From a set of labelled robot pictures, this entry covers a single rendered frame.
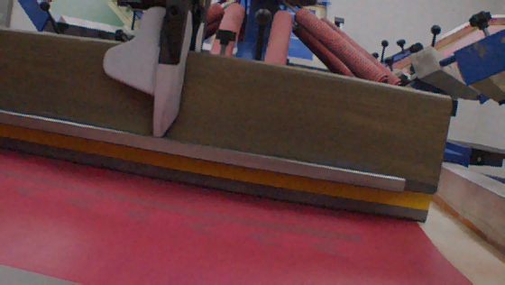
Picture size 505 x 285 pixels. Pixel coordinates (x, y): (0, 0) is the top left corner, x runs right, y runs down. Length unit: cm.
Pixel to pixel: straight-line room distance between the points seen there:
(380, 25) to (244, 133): 456
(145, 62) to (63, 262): 19
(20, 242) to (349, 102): 25
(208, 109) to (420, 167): 16
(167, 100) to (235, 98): 5
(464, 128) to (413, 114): 473
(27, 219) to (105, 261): 6
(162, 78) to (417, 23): 468
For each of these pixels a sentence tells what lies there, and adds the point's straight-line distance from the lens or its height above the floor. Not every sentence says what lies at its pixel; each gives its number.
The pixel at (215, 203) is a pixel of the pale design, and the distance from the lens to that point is 36.
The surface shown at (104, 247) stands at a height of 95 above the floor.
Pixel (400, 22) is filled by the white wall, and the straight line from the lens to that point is 496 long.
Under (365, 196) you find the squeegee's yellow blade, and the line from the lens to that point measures 40.
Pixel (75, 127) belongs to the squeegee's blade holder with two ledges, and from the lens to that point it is 39.
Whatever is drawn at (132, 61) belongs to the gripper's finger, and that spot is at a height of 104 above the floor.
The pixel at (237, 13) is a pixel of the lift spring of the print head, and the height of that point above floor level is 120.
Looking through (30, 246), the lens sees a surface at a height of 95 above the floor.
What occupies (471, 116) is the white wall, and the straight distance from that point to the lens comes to 513.
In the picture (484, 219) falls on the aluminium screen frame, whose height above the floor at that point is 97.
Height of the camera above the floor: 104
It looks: 6 degrees down
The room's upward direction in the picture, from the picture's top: 9 degrees clockwise
